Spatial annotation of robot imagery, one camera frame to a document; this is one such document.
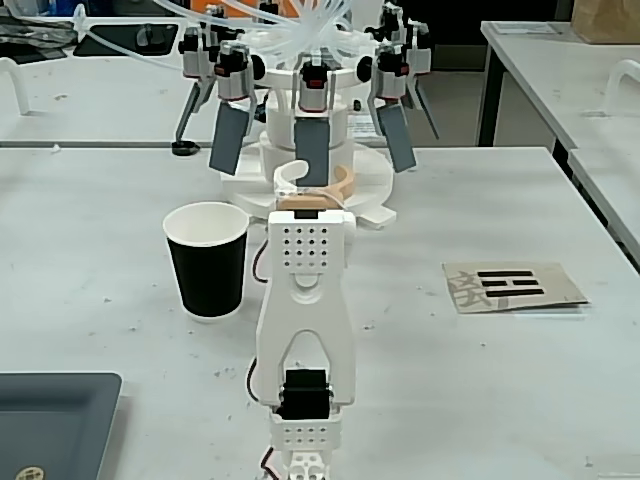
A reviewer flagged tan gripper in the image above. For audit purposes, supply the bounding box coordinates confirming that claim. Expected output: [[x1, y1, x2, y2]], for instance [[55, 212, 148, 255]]
[[273, 160, 359, 214]]

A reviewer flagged white paper cup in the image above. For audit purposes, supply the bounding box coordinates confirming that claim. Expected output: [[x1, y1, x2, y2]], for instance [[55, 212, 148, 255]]
[[162, 201, 250, 324]]

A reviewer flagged grey paddle actuator leg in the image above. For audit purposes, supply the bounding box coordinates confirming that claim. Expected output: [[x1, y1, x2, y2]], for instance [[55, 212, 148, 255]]
[[371, 43, 419, 175], [293, 54, 335, 187], [208, 41, 257, 176]]

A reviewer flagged white round device base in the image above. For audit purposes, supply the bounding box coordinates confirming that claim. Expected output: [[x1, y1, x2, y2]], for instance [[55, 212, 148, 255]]
[[219, 64, 399, 231]]

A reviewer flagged printed paper sheet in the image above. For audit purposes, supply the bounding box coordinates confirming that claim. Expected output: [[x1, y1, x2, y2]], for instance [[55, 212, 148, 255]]
[[346, 113, 382, 140]]

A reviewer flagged translucent tube bundle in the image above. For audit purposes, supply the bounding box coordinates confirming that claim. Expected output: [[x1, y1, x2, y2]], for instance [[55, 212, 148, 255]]
[[74, 0, 381, 66]]

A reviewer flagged thin grey actuator leg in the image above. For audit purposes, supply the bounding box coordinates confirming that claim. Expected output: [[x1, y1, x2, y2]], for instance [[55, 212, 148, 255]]
[[171, 24, 217, 156], [399, 19, 442, 142]]

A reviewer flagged black mat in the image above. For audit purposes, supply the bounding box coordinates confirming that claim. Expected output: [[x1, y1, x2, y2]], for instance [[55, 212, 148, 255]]
[[73, 22, 180, 57]]

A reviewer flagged grey printed card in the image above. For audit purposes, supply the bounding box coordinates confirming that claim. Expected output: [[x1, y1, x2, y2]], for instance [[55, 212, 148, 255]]
[[442, 260, 591, 315]]

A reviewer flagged white paper sheet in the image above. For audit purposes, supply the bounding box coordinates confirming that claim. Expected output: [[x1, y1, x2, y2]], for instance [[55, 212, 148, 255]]
[[492, 22, 564, 36]]

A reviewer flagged dark crumpled bag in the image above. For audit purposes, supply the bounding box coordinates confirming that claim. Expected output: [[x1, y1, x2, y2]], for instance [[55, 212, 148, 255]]
[[0, 14, 76, 51]]

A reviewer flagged brown paper bag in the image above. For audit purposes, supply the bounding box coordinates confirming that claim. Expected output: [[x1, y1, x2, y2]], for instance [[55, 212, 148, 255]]
[[571, 0, 640, 45]]

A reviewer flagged grey plastic tray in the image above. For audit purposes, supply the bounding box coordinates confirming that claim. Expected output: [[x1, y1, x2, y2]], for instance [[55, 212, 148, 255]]
[[0, 371, 123, 480]]

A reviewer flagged red black wrist cable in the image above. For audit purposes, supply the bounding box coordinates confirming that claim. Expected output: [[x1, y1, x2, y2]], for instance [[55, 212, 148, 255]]
[[250, 241, 272, 287]]

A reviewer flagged white table black frame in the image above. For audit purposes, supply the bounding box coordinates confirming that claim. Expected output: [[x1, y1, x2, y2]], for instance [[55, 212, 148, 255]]
[[478, 20, 640, 151]]

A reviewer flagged red black arm cable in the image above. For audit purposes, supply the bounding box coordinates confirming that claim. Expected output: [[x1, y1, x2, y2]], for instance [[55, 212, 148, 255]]
[[247, 356, 262, 402]]

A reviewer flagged white curved bracket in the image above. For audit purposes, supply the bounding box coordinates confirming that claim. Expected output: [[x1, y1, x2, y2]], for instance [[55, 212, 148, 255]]
[[0, 56, 32, 117], [606, 58, 640, 117]]

